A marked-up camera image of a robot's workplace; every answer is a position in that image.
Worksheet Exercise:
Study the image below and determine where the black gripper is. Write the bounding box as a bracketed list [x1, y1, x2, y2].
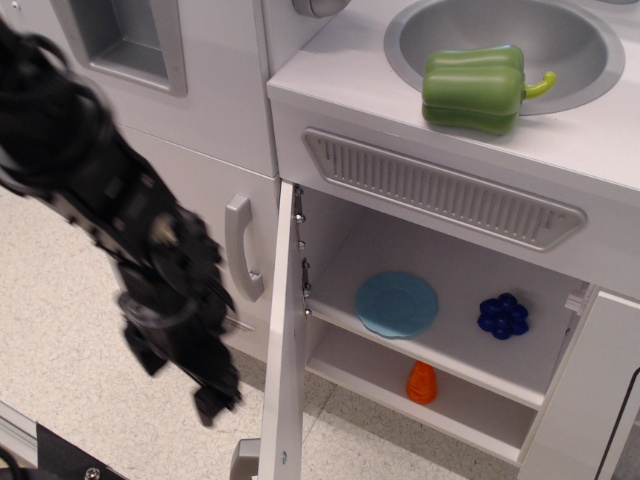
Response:
[122, 299, 242, 427]

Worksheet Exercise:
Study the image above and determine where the white cabinet door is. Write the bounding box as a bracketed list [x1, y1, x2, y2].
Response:
[518, 290, 639, 479]
[258, 181, 306, 479]

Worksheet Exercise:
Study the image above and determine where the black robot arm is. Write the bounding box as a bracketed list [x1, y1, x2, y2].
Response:
[1, 26, 241, 426]

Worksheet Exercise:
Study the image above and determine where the white toy fridge cabinet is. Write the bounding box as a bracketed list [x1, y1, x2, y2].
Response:
[1, 1, 279, 360]

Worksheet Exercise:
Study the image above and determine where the white toy sink cabinet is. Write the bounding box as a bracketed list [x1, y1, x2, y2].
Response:
[268, 1, 639, 474]

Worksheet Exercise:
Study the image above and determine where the lower metal door hinge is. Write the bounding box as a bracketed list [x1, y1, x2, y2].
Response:
[301, 258, 312, 317]

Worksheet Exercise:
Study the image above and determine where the metal door hinge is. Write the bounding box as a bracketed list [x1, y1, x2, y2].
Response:
[292, 184, 306, 251]
[301, 258, 312, 317]

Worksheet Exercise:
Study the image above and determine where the upper metal door hinge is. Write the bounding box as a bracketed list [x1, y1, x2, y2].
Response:
[292, 184, 306, 251]

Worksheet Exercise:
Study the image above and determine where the light blue toy plate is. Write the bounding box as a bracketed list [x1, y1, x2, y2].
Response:
[354, 271, 439, 339]

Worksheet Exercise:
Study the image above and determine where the orange toy carrot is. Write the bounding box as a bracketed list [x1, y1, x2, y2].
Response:
[406, 361, 438, 405]

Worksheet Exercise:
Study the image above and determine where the blue toy grape bunch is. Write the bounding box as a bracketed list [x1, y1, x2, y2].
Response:
[477, 292, 529, 340]

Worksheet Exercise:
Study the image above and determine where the grey recessed dispenser panel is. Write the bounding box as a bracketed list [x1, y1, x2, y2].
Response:
[51, 0, 187, 97]

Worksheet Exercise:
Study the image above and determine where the grey vent grille panel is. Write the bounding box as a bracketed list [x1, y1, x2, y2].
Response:
[302, 128, 587, 252]

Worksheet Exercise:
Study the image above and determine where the grey round knob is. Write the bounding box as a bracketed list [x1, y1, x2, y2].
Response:
[292, 0, 350, 19]

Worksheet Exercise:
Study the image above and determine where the green toy bell pepper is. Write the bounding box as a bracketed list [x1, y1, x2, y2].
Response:
[422, 45, 557, 135]

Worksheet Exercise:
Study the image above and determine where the silver round sink bowl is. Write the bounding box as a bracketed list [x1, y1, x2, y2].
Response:
[384, 1, 625, 115]

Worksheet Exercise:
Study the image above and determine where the grey cabinet door handle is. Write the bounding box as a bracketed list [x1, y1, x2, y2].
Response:
[229, 438, 261, 480]

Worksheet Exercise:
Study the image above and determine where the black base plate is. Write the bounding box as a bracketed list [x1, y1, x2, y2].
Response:
[0, 422, 132, 480]

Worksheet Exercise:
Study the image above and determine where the grey fridge door handle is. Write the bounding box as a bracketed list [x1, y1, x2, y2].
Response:
[224, 194, 264, 303]

